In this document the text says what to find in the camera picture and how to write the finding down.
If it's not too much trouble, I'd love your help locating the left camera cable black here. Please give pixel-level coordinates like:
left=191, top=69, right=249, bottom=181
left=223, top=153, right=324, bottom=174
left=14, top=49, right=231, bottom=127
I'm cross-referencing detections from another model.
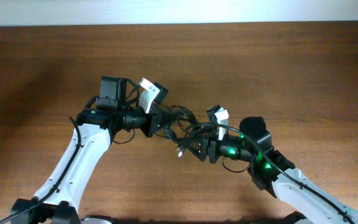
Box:
left=0, top=116, right=83, bottom=224

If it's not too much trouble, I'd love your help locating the right camera cable black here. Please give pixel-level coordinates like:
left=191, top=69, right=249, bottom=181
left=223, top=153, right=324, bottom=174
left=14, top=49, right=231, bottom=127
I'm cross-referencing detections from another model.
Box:
left=185, top=122, right=357, bottom=224

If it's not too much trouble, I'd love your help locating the black cable bundle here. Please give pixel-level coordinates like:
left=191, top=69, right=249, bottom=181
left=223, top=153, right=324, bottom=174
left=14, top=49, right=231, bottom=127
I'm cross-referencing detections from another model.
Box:
left=155, top=104, right=217, bottom=158

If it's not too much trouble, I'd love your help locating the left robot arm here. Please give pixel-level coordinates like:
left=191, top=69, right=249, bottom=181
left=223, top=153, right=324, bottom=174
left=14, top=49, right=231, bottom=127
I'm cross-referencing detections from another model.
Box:
left=2, top=76, right=173, bottom=223

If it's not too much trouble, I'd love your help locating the camera cable black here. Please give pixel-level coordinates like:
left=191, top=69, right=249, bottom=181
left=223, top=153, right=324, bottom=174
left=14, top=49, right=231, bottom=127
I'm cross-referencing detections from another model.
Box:
left=0, top=116, right=83, bottom=224
left=185, top=122, right=357, bottom=224

